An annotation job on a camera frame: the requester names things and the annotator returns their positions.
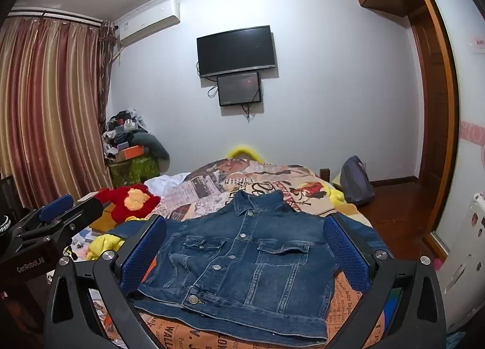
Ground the dark mesh object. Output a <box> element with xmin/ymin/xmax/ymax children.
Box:
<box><xmin>0</xmin><ymin>175</ymin><xmax>18</xmax><ymax>214</ymax></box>

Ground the green camouflage bag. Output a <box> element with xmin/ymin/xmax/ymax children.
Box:
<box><xmin>108</xmin><ymin>156</ymin><xmax>162</xmax><ymax>188</ymax></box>

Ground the white air conditioner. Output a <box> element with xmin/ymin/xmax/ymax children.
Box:
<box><xmin>115</xmin><ymin>0</ymin><xmax>182</xmax><ymax>47</ymax></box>

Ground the orange box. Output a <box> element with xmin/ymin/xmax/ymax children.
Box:
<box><xmin>115</xmin><ymin>145</ymin><xmax>146</xmax><ymax>162</ymax></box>

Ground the blue denim jacket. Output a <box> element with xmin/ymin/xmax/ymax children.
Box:
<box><xmin>110</xmin><ymin>189</ymin><xmax>391</xmax><ymax>347</ymax></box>

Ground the white cloth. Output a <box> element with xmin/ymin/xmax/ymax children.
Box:
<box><xmin>144</xmin><ymin>172</ymin><xmax>192</xmax><ymax>196</ymax></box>

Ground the striped brown curtain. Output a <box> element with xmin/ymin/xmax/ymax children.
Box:
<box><xmin>0</xmin><ymin>12</ymin><xmax>114</xmax><ymax>209</ymax></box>

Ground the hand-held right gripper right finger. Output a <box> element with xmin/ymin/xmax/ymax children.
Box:
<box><xmin>323</xmin><ymin>213</ymin><xmax>448</xmax><ymax>349</ymax></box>

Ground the white wardrobe door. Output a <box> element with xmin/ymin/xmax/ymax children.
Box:
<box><xmin>413</xmin><ymin>0</ymin><xmax>485</xmax><ymax>297</ymax></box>

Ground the newspaper print blanket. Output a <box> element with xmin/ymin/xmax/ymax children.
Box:
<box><xmin>68</xmin><ymin>158</ymin><xmax>395</xmax><ymax>349</ymax></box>

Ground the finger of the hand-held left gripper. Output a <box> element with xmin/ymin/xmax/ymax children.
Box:
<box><xmin>11</xmin><ymin>194</ymin><xmax>75</xmax><ymax>238</ymax></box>
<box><xmin>19</xmin><ymin>197</ymin><xmax>105</xmax><ymax>252</ymax></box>

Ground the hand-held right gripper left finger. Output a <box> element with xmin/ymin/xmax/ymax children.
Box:
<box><xmin>43</xmin><ymin>214</ymin><xmax>167</xmax><ymax>349</ymax></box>

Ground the grey backpack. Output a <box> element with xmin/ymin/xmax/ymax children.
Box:
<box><xmin>339</xmin><ymin>155</ymin><xmax>376</xmax><ymax>206</ymax></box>

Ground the pile of clutter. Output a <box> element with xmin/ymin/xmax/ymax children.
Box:
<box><xmin>102</xmin><ymin>108</ymin><xmax>152</xmax><ymax>156</ymax></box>

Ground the small black wall monitor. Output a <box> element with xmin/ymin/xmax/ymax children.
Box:
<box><xmin>217</xmin><ymin>71</ymin><xmax>263</xmax><ymax>107</ymax></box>

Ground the red plush toy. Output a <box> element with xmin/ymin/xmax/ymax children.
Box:
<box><xmin>93</xmin><ymin>183</ymin><xmax>162</xmax><ymax>224</ymax></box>

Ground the black wall television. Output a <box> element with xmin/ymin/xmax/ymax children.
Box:
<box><xmin>196</xmin><ymin>25</ymin><xmax>277</xmax><ymax>79</ymax></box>

